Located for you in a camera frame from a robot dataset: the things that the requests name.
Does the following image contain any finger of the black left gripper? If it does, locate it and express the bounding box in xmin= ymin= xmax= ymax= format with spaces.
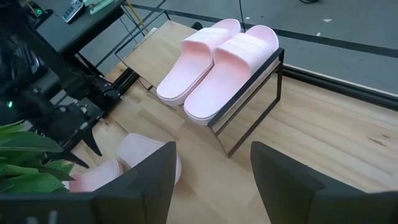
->
xmin=63 ymin=149 xmax=90 ymax=169
xmin=81 ymin=129 xmax=103 ymax=157

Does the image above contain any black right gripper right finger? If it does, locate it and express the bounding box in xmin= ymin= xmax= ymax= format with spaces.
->
xmin=251 ymin=141 xmax=326 ymax=224

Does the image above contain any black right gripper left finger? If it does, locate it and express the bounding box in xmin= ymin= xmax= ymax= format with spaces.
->
xmin=93 ymin=141 xmax=178 ymax=224

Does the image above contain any green plant in black pot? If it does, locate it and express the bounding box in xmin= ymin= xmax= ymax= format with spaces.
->
xmin=0 ymin=120 xmax=75 ymax=195

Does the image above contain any dark grey desk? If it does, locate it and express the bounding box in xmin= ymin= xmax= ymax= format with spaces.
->
xmin=33 ymin=0 xmax=126 ymax=58

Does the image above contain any grey desk calculator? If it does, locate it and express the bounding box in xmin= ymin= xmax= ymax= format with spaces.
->
xmin=62 ymin=0 xmax=86 ymax=24

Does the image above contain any mint green stapler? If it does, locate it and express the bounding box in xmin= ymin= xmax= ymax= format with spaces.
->
xmin=89 ymin=0 xmax=114 ymax=16

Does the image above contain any wooden shelf black metal frame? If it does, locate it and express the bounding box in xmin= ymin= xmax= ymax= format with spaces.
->
xmin=114 ymin=10 xmax=285 ymax=159

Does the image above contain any yellow cord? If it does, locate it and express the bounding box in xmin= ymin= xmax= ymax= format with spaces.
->
xmin=125 ymin=0 xmax=149 ymax=35

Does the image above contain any thin black floor cable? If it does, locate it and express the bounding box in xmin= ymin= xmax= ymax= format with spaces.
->
xmin=238 ymin=0 xmax=247 ymax=32

